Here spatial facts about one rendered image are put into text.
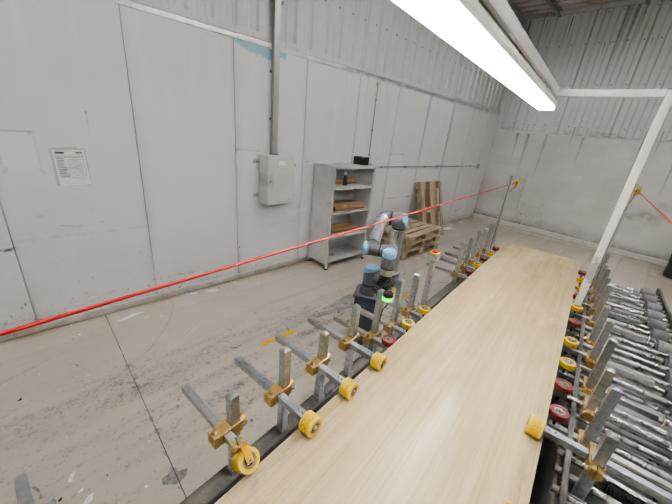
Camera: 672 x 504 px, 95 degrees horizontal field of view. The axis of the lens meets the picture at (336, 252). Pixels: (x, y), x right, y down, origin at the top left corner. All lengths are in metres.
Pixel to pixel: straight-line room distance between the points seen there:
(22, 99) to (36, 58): 0.33
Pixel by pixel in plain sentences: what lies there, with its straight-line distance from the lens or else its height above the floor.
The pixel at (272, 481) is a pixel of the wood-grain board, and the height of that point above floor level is 0.90.
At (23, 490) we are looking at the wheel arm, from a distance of 1.45.
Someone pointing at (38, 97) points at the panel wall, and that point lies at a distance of 3.54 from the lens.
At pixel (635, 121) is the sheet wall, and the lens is 9.42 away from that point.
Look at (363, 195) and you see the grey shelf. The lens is 5.16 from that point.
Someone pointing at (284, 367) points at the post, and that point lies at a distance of 1.38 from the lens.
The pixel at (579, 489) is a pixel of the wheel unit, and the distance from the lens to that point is 1.77.
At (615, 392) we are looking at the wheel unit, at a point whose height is 1.15.
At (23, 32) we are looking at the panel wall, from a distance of 3.56.
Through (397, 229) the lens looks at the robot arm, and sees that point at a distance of 2.59.
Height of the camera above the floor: 2.02
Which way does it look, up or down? 22 degrees down
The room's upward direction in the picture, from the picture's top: 6 degrees clockwise
